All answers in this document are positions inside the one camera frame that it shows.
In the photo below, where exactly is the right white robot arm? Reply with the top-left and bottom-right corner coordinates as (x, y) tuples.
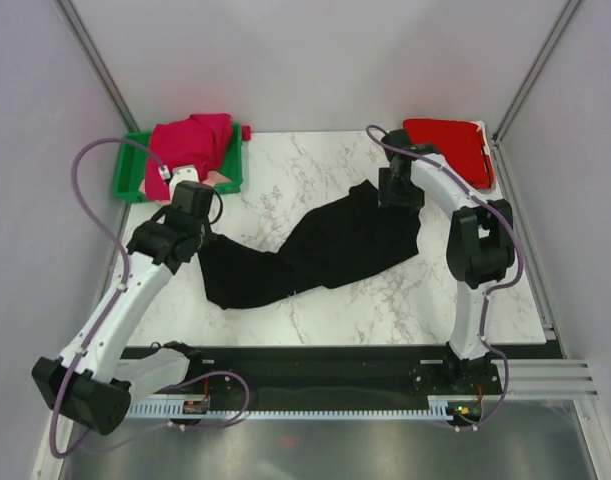
(377, 129), (523, 395)

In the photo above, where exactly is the magenta t shirt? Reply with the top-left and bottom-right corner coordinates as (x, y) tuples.
(148, 113), (252, 182)

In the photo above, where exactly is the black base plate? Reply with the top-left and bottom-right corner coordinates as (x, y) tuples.
(119, 344), (504, 401)

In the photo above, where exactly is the left aluminium frame post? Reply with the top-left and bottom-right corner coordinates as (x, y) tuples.
(54, 0), (140, 132)

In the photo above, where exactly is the green plastic tray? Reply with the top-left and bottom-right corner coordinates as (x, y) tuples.
(113, 123), (246, 204)

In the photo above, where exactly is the black t shirt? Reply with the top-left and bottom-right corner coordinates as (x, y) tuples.
(198, 181), (421, 310)

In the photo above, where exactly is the aluminium frame post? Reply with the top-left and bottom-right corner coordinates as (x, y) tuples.
(492, 0), (586, 146)
(54, 0), (140, 132)

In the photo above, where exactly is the white slotted cable duct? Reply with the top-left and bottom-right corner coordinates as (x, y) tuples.
(126, 395), (481, 421)

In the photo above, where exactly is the peach pink t shirt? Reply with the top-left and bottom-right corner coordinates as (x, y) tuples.
(139, 171), (230, 205)

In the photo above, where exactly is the folded red t shirt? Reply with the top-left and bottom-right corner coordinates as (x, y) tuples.
(402, 118), (486, 190)

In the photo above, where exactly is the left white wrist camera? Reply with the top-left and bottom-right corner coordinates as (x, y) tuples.
(163, 165), (200, 197)

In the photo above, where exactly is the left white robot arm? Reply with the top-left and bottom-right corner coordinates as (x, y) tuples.
(31, 180), (218, 435)

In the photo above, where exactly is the right aluminium frame post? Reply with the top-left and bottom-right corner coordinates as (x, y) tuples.
(492, 0), (586, 146)

